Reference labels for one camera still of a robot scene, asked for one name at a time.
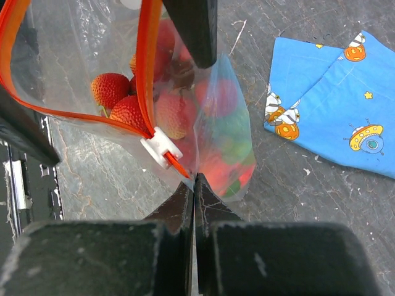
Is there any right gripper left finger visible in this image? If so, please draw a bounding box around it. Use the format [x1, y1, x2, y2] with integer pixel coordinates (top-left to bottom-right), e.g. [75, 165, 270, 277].
[1, 184, 193, 295]

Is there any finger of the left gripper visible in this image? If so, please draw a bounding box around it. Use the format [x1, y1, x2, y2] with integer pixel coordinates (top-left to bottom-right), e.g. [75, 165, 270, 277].
[162, 0, 218, 69]
[1, 87, 60, 167]

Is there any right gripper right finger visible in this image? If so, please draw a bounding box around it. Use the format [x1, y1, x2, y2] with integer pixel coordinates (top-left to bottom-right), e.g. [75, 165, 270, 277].
[194, 174, 380, 295]

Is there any red berry cluster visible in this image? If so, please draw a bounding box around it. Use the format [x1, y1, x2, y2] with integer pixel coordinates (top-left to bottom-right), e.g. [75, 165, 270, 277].
[91, 18, 240, 140]

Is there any clear zip bag orange zipper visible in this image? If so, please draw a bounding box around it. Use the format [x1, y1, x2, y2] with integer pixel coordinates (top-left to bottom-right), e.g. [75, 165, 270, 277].
[1, 1, 256, 200]

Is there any green grapes bunch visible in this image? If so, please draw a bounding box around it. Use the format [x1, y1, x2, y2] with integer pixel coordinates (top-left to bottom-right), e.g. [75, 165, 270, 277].
[213, 111, 256, 198]

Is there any blue cartoon print cloth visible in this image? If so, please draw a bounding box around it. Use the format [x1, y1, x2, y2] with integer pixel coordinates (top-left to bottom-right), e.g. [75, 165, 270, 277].
[264, 31, 394, 177]

